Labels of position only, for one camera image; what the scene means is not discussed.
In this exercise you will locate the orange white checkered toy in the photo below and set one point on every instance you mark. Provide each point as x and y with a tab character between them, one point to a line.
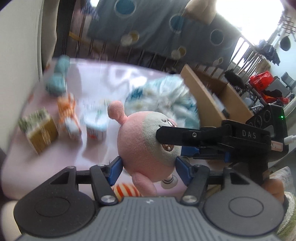
68	120

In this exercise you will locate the red plastic bag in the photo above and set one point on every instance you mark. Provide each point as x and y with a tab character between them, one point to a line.
261	81

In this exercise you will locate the orange striped plush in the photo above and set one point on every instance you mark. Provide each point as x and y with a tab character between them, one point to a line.
122	190

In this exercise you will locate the brown cardboard box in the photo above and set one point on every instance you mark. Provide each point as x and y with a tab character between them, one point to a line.
216	100

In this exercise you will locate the blue circle-patterned bedsheet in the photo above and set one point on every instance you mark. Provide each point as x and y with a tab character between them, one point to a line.
158	27

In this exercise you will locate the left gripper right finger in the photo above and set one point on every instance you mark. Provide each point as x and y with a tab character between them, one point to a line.
198	177

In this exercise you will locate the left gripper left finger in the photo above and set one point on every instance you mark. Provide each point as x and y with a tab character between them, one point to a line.
101	179

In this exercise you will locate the teal knitted plush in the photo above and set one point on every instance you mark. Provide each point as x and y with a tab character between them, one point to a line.
56	84

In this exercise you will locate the white soft cube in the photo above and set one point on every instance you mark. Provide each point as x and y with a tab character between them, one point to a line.
95	118

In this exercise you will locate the pink round plush toy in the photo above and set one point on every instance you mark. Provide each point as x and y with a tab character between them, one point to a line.
144	158

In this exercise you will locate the blue white fluffy blanket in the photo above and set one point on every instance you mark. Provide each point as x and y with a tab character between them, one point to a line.
169	96

